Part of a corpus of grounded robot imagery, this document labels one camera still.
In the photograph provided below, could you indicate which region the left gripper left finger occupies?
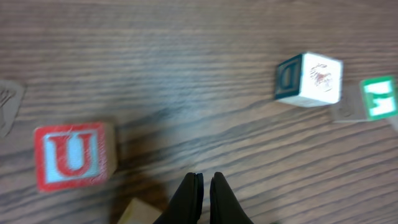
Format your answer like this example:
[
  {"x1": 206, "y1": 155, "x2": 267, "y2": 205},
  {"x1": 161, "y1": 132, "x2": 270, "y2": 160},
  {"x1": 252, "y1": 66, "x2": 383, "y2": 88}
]
[{"x1": 154, "y1": 172, "x2": 204, "y2": 224}]

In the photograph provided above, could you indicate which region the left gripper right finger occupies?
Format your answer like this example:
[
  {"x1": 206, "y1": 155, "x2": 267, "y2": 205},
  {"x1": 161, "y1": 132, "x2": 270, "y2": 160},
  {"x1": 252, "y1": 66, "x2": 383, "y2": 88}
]
[{"x1": 210, "y1": 172, "x2": 253, "y2": 224}]

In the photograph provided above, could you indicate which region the plain white block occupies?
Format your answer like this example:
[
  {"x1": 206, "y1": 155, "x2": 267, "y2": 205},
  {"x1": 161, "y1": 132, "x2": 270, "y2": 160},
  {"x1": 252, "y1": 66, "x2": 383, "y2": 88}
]
[{"x1": 118, "y1": 198, "x2": 162, "y2": 224}]

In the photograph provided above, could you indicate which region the red U block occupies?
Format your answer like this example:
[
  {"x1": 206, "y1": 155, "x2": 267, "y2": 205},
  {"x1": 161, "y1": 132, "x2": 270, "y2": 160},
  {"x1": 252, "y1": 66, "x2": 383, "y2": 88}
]
[{"x1": 34, "y1": 121, "x2": 118, "y2": 192}]

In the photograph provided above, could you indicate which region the blue block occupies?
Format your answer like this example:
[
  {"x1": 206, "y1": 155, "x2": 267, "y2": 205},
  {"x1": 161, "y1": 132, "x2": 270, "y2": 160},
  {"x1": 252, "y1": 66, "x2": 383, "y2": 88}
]
[{"x1": 1, "y1": 80, "x2": 25, "y2": 138}]

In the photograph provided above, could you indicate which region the white patterned block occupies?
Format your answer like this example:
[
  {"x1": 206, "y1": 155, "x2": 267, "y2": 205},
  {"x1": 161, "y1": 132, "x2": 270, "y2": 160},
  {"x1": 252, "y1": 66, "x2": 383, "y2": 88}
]
[{"x1": 274, "y1": 52, "x2": 343, "y2": 108}]

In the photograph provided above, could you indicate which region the green T block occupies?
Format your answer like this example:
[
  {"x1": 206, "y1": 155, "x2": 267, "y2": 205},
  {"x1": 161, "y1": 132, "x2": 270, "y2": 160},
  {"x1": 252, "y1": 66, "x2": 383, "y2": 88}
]
[{"x1": 330, "y1": 75, "x2": 397, "y2": 123}]

